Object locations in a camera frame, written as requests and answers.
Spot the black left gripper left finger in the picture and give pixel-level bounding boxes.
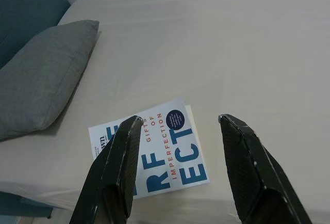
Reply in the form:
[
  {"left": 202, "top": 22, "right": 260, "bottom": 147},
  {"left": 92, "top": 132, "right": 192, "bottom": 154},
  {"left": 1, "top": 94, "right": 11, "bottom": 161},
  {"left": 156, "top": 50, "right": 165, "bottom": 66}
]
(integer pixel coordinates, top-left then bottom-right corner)
[{"left": 69, "top": 116, "right": 144, "bottom": 224}]

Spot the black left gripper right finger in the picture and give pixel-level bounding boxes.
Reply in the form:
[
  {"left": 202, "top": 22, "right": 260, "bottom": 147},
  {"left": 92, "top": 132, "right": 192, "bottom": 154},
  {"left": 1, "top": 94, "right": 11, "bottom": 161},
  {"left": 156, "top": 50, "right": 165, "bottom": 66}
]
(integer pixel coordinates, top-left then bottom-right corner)
[{"left": 218, "top": 114, "right": 314, "bottom": 224}]

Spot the white book with blue letters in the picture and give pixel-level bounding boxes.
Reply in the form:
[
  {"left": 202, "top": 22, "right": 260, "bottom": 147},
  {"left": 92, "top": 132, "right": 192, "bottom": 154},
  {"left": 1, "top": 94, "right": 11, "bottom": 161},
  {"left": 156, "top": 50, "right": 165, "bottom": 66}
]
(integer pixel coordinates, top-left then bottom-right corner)
[{"left": 88, "top": 97, "right": 211, "bottom": 201}]

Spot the grey pillow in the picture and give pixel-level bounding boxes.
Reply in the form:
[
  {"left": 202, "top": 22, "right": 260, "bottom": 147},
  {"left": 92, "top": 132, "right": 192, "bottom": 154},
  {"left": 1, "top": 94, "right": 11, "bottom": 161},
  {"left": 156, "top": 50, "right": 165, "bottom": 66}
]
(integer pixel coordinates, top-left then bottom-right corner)
[{"left": 0, "top": 20, "right": 100, "bottom": 142}]

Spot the dark blue bed base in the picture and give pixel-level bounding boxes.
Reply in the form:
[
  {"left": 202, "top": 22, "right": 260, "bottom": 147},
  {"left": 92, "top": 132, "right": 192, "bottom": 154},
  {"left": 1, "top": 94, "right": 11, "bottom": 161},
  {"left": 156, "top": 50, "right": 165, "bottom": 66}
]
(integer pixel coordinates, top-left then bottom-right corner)
[{"left": 0, "top": 190, "right": 54, "bottom": 219}]

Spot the mattress with beige sheet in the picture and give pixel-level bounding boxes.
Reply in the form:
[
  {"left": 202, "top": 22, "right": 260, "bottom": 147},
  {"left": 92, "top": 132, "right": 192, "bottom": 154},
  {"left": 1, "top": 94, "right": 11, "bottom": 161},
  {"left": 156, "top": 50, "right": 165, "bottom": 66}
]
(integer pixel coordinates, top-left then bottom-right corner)
[{"left": 0, "top": 0, "right": 330, "bottom": 222}]

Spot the blue fabric headboard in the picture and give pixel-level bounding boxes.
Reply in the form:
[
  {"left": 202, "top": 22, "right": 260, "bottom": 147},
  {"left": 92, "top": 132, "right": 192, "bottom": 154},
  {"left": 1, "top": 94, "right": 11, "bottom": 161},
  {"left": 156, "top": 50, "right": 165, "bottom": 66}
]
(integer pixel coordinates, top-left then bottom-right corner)
[{"left": 0, "top": 0, "right": 72, "bottom": 70}]

